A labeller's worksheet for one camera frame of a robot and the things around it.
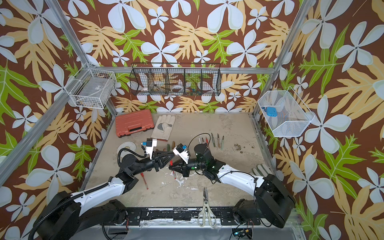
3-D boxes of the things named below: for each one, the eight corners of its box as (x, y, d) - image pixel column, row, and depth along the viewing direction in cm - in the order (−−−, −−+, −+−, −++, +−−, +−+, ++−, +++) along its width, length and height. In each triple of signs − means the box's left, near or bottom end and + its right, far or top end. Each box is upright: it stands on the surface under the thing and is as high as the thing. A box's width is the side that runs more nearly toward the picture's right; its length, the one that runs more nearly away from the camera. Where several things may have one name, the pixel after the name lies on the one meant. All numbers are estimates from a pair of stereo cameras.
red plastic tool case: (118, 138, 106) (116, 134, 102) (117, 121, 117) (115, 116, 113) (155, 128, 112) (154, 124, 108) (151, 113, 123) (149, 108, 119)
